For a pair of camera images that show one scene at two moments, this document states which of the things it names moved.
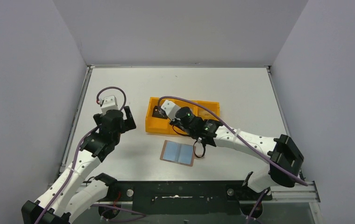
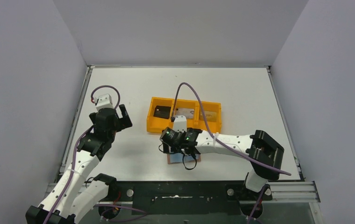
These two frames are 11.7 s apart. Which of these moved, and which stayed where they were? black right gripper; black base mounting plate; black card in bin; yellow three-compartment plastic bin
Moved: black right gripper
Stayed: black card in bin; black base mounting plate; yellow three-compartment plastic bin
